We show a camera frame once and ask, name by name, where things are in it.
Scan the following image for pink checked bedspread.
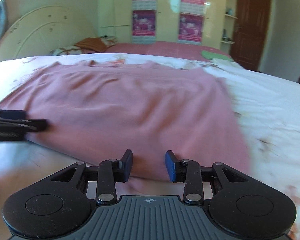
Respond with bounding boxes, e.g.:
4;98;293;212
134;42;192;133
105;41;232;62

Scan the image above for cream glossy wardrobe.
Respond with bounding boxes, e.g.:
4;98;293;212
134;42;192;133
95;0;239;48

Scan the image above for pink knit sweater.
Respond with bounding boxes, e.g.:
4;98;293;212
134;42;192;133
0;61;252;183

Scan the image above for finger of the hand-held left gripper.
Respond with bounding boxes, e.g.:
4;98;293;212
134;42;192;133
0;119;47;142
0;108;27;120

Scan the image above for brown wooden door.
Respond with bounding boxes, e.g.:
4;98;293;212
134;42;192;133
230;0;272;72

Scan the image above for floral pillow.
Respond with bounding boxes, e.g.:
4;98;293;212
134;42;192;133
49;46;90;56

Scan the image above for cream round headboard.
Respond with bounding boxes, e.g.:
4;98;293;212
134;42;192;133
0;5;97;67

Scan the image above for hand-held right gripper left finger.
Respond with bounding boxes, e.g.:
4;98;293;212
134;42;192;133
50;149;134;205

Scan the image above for green folded cloth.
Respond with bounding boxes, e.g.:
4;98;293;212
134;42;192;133
201;50;234;62

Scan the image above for white floral bed sheet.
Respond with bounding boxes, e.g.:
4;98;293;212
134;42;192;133
0;52;300;240

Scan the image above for white folded cloth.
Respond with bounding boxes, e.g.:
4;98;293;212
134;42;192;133
212;59;243;68

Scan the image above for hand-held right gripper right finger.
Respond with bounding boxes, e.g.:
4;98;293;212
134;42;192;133
165;150;249;205

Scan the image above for brown striped pillow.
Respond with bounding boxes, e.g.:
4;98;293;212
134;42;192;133
75;37;108;53

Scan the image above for dark shelf bottles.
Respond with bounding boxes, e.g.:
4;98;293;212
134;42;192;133
222;29;234;42

